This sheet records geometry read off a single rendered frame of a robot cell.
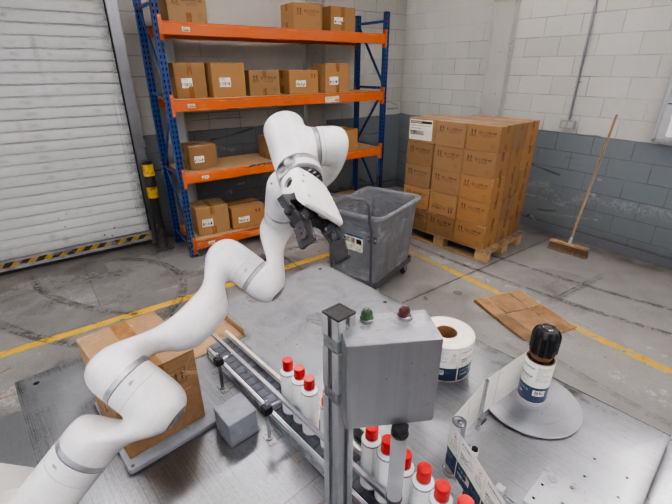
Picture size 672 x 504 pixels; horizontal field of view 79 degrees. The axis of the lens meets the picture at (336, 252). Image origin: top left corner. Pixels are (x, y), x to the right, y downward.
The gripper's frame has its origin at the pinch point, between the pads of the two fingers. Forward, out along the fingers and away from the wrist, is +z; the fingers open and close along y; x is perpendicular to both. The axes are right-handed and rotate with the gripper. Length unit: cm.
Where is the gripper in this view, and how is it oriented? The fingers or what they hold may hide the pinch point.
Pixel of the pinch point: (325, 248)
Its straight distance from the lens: 66.1
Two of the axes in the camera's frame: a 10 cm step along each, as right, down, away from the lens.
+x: -7.5, 5.3, 3.9
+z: 2.9, 8.0, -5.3
